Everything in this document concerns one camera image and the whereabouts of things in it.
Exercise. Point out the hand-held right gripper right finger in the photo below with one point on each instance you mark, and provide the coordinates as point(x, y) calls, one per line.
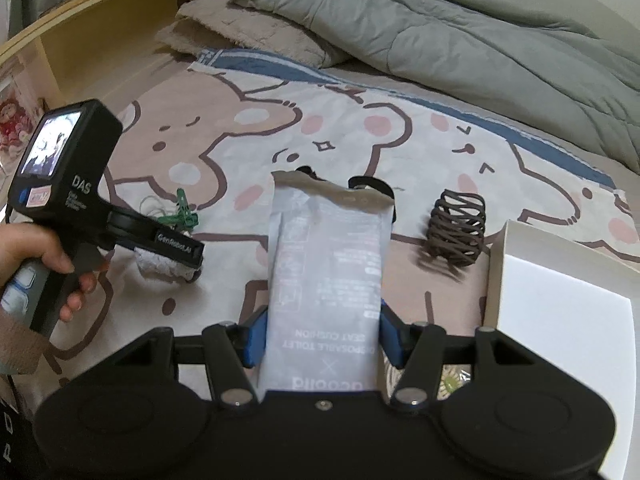
point(391, 340)

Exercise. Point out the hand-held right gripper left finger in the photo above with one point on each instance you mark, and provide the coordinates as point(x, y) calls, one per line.
point(254, 340)

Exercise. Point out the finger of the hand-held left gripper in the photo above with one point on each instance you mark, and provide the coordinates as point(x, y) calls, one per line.
point(196, 275)

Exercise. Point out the white plastic packet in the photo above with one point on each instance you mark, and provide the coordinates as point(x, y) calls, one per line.
point(160, 265)

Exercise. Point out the green plastic clip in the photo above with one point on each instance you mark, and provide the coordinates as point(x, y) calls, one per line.
point(182, 217)

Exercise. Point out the colourful card box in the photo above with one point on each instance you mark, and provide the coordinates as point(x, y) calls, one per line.
point(452, 382)

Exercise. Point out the bag of rubber bands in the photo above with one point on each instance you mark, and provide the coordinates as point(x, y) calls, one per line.
point(152, 206)

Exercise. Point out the grey foil packet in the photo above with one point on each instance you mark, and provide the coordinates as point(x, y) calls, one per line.
point(325, 270)

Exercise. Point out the white cardboard box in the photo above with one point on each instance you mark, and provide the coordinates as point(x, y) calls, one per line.
point(560, 310)

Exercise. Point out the person's left hand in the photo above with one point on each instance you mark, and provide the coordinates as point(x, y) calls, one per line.
point(25, 245)

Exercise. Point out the red white patterned object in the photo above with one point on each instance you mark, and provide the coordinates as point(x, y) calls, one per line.
point(12, 120)

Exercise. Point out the wooden bedside shelf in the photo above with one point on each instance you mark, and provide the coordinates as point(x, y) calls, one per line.
point(100, 45)

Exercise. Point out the bear printed blanket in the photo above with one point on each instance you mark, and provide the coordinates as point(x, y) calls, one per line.
point(320, 110)

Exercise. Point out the beige fuzzy blanket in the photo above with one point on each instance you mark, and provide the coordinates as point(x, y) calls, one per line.
point(240, 30)

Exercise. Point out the dark printed cloth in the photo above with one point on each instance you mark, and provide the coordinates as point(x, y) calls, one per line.
point(15, 435)

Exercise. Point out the beige bed sheet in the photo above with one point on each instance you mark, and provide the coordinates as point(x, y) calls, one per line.
point(400, 81)

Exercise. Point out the grey comforter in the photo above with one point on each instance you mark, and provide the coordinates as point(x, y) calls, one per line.
point(450, 25)

